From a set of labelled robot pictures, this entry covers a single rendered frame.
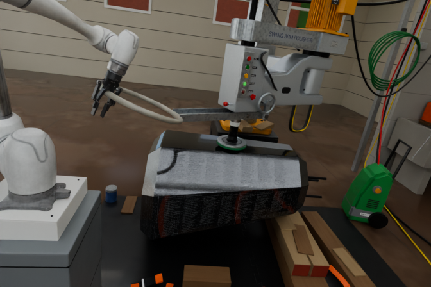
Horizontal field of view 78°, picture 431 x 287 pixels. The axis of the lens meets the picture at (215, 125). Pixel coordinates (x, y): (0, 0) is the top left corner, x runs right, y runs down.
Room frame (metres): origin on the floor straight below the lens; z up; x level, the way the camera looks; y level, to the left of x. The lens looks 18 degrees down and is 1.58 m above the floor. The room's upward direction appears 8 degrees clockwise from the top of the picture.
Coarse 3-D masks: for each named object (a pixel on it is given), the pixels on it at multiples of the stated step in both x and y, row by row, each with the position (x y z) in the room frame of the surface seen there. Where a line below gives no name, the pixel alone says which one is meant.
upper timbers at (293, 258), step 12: (300, 216) 1.92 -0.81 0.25; (276, 228) 1.79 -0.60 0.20; (288, 240) 1.61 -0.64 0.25; (312, 240) 1.64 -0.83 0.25; (288, 252) 1.51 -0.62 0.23; (288, 264) 1.47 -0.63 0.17; (300, 264) 1.40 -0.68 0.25; (312, 264) 1.42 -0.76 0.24; (324, 264) 1.43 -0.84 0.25; (312, 276) 1.41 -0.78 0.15; (324, 276) 1.42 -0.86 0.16
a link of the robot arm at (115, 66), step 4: (112, 60) 1.28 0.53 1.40; (108, 64) 1.29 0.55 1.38; (112, 64) 1.27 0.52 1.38; (116, 64) 1.27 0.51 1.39; (120, 64) 1.28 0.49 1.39; (108, 68) 1.28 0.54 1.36; (112, 68) 1.27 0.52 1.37; (116, 68) 1.27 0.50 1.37; (120, 68) 1.28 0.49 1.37; (124, 68) 1.30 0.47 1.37; (116, 72) 1.27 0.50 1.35; (120, 72) 1.28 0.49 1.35; (124, 72) 1.31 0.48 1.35
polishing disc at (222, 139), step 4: (220, 136) 1.86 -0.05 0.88; (224, 136) 1.87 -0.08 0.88; (220, 140) 1.78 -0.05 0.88; (224, 140) 1.79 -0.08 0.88; (240, 140) 1.84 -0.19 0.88; (244, 140) 1.85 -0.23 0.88; (224, 144) 1.72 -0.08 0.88; (228, 144) 1.73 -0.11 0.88; (232, 144) 1.74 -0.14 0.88; (236, 144) 1.75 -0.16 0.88; (240, 144) 1.76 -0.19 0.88; (244, 144) 1.77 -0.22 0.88
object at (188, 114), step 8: (176, 112) 1.63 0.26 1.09; (184, 112) 1.65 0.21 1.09; (192, 112) 1.69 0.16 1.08; (200, 112) 1.72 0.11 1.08; (208, 112) 1.75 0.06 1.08; (216, 112) 1.78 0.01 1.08; (224, 112) 1.82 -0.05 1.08; (232, 112) 1.73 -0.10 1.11; (240, 112) 1.76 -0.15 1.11; (248, 112) 1.79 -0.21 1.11; (256, 112) 1.83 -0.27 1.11; (184, 120) 1.54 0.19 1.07; (192, 120) 1.57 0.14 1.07; (200, 120) 1.60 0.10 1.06; (208, 120) 1.63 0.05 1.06
